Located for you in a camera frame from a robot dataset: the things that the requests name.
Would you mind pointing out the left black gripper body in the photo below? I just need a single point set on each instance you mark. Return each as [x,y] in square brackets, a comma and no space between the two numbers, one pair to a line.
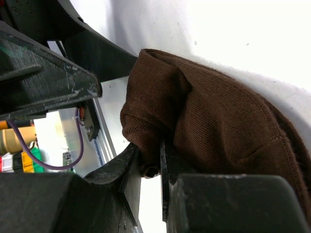
[42,20]

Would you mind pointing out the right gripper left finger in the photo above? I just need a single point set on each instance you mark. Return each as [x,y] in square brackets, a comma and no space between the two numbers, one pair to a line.
[104,201]

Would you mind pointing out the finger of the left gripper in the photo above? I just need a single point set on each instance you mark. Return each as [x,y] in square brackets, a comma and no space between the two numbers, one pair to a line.
[93,52]
[34,79]

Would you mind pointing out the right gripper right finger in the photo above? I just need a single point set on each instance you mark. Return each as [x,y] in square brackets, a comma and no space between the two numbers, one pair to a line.
[217,203]

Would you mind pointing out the brown striped-cuff sock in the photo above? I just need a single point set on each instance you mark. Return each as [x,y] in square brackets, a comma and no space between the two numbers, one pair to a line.
[214,122]

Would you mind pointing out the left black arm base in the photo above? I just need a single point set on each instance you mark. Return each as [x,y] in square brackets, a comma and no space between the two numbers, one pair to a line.
[89,119]

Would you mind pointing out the aluminium frame rail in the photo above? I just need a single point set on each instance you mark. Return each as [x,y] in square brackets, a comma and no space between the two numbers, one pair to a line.
[104,137]

